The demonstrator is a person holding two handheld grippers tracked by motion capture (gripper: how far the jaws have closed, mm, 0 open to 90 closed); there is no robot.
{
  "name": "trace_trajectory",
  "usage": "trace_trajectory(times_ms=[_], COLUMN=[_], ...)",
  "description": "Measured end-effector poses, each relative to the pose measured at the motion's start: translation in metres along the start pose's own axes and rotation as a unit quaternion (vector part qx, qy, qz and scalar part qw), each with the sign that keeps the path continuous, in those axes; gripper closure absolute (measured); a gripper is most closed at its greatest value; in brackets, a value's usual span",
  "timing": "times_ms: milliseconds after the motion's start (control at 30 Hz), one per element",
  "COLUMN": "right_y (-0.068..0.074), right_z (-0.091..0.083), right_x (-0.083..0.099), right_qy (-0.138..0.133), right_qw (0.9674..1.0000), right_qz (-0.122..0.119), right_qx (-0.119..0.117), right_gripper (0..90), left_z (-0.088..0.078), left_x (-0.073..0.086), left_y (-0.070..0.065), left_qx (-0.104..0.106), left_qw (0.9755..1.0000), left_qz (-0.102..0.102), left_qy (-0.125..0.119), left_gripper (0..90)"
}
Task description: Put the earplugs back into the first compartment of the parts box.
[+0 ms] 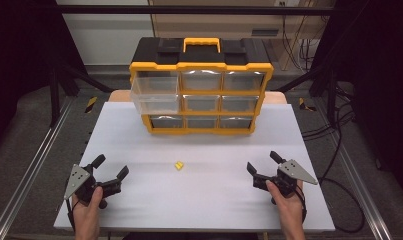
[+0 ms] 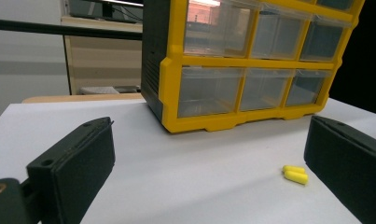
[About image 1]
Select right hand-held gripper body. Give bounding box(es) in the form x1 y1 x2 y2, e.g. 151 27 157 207
252 159 319 206

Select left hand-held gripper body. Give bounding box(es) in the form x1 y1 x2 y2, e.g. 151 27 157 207
63 163 123 210

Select large clear plastic drawer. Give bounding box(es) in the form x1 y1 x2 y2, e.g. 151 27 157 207
129 71 181 115

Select yellow black drawer organizer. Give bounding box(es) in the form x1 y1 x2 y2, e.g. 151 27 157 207
128 36 275 136

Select person's left hand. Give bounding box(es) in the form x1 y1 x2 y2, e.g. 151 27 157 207
71 186 104 226

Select person's right hand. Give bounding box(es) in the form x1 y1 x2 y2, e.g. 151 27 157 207
265 179 305 225

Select grid of small clear drawers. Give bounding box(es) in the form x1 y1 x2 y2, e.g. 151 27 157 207
149 69 267 130

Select black metal stand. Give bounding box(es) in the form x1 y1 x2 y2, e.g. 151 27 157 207
47 56 115 128
275 58 340 129

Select black curtain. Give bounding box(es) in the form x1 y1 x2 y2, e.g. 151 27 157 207
0 0 88 158
310 0 403 201

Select light wooden cabinet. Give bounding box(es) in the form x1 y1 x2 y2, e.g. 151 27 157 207
149 0 325 40

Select black horizontal bar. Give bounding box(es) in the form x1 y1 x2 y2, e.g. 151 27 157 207
55 4 338 16

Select right hand-held gripper cable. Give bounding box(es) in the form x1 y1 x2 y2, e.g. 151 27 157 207
295 184 309 224

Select hand-held gripper cable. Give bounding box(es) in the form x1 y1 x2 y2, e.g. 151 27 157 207
295 184 309 224
65 198 77 233

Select left hand-held gripper cable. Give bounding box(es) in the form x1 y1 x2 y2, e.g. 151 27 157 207
65 198 77 233

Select aluminium floor rail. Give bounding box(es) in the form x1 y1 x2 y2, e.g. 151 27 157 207
0 96 75 240
313 96 395 240

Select long black floor cable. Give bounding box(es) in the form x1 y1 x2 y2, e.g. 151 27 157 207
317 99 367 234

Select bundle of hanging cables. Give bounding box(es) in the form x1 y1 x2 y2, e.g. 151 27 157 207
280 14 323 73

